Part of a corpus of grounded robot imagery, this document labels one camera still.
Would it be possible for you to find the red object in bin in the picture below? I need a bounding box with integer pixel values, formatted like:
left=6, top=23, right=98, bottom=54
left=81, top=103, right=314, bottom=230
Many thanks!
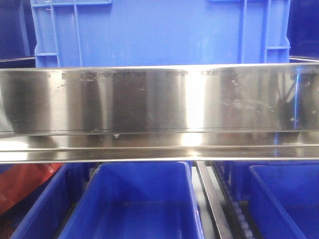
left=0, top=163, right=62, bottom=214

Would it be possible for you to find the blue middle shelf bin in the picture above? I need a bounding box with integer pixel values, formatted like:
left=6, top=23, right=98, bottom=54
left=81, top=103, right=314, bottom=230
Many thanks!
left=60, top=161, right=204, bottom=239

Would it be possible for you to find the stainless steel shelf beam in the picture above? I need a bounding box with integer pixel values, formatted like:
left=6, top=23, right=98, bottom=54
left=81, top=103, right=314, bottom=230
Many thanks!
left=0, top=63, right=319, bottom=164

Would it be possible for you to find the blue shelf bin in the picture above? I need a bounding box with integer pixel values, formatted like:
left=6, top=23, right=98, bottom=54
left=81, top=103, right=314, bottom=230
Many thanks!
left=248, top=164, right=319, bottom=239
left=9, top=164, right=78, bottom=239
left=60, top=161, right=204, bottom=239

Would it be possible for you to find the blue left shelf bin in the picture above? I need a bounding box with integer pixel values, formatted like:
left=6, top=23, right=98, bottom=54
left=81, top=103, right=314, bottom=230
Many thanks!
left=9, top=164, right=78, bottom=239

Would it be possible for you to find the steel roller track rail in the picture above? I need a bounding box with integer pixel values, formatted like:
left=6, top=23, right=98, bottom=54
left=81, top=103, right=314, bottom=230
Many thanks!
left=192, top=161, right=262, bottom=239

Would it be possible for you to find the blue right shelf bin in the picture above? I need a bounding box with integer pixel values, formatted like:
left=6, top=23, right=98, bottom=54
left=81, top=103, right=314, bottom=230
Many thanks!
left=248, top=164, right=319, bottom=239

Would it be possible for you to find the light blue upper crate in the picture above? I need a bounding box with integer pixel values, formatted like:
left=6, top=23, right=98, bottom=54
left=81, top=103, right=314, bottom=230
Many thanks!
left=30, top=0, right=291, bottom=67

